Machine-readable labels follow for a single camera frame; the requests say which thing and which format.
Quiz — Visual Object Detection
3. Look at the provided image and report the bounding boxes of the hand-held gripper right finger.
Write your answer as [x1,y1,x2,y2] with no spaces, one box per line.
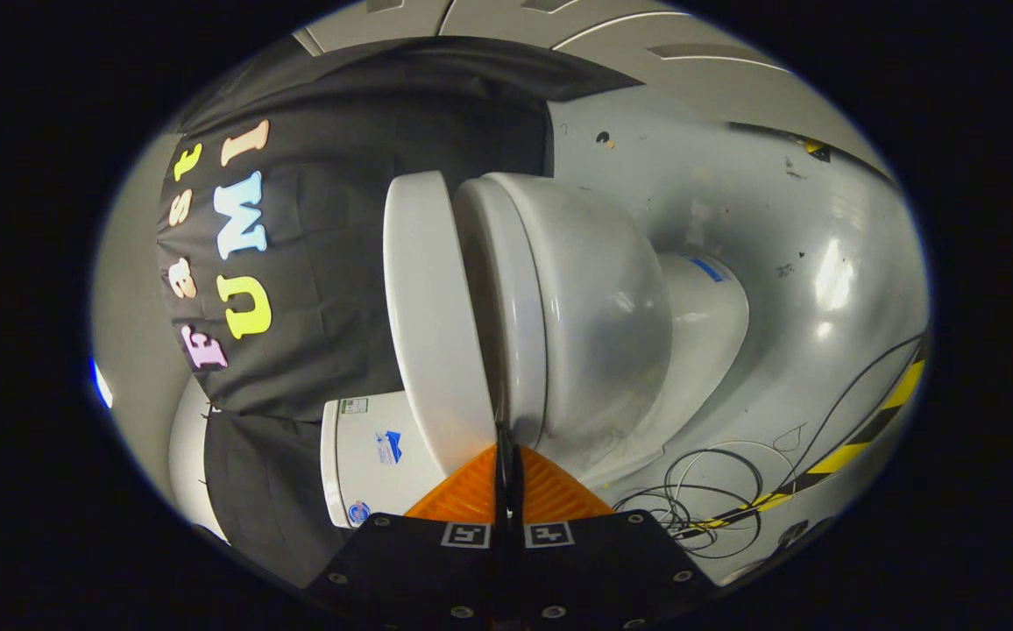
[506,445,718,631]

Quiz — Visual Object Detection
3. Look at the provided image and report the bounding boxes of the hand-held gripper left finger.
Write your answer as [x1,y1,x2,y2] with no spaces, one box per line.
[305,443,508,631]

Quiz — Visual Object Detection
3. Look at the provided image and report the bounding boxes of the white toilet lid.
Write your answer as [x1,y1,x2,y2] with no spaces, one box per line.
[383,170,500,479]

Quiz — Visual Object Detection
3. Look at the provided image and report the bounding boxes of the white toilet tank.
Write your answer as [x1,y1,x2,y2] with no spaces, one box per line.
[321,390,448,529]

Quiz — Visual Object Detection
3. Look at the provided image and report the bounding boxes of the white toilet bowl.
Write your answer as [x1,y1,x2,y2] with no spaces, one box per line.
[482,172,750,492]

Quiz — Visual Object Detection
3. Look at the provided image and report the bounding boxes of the yellow black hazard tape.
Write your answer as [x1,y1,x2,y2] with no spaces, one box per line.
[673,351,926,540]

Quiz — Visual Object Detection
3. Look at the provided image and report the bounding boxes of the black backdrop cloth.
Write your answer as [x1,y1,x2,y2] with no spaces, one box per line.
[156,35,643,590]

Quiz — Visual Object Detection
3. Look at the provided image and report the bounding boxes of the white drawer cabinet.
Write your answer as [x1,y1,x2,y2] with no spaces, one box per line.
[292,0,897,187]

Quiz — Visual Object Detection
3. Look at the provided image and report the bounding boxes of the black floor cables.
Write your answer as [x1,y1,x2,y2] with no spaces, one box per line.
[612,333,928,562]

